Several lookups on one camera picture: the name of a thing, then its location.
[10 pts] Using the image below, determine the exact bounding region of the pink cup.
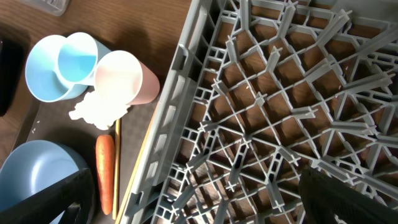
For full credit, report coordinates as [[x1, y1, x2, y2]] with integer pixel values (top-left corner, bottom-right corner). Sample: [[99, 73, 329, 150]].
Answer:
[[94, 50, 160, 105]]

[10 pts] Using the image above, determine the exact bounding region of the wooden chopstick right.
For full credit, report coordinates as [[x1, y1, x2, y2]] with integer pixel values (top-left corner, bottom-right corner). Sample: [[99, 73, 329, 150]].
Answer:
[[115, 108, 157, 224]]

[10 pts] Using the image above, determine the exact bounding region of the light blue bowl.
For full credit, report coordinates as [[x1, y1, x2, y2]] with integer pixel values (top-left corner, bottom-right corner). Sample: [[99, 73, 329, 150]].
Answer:
[[25, 35, 88, 103]]

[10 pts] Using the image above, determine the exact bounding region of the wooden chopstick left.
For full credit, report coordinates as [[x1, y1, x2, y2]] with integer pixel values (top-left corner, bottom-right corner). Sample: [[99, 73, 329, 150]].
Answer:
[[113, 119, 121, 220]]

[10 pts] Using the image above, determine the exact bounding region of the orange carrot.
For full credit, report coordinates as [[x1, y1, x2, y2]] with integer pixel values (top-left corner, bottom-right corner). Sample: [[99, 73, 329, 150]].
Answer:
[[95, 134, 115, 215]]

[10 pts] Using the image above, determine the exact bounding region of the wooden chopstick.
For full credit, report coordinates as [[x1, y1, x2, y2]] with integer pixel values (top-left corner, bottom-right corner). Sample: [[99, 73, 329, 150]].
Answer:
[[113, 119, 121, 220], [115, 108, 157, 224]]

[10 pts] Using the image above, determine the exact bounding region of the light blue cup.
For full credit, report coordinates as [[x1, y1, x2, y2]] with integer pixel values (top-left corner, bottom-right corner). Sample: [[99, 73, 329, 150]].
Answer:
[[57, 32, 111, 86]]

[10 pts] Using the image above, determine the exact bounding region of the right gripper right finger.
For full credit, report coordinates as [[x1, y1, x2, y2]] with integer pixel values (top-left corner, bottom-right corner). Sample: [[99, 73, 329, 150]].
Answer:
[[298, 167, 397, 224]]

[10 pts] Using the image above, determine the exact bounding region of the grey dishwasher rack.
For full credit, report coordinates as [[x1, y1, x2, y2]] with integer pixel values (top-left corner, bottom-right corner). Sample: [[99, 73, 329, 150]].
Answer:
[[121, 1, 397, 223]]

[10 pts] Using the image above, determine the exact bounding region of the black plastic tray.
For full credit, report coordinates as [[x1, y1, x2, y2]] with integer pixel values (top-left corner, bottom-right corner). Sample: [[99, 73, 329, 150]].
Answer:
[[1, 37, 25, 117]]

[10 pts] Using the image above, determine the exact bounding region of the clear plastic bin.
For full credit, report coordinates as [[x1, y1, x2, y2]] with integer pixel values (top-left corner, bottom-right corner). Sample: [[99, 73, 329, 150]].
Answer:
[[20, 0, 70, 16]]

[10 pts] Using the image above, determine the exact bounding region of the dark blue plate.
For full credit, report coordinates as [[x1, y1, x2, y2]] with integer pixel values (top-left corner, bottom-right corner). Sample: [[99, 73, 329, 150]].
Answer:
[[1, 140, 88, 210]]

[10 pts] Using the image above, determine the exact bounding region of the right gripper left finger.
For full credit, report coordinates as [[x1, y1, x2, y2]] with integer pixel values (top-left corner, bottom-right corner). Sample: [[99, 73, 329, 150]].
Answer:
[[1, 168, 95, 223]]

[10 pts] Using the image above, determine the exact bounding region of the brown serving tray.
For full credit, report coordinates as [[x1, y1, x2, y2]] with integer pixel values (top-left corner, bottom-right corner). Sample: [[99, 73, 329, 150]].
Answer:
[[12, 90, 159, 224]]

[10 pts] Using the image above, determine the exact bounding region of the crumpled white tissue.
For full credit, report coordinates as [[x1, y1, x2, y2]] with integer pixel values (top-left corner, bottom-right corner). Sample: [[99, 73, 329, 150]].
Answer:
[[68, 91, 129, 131]]

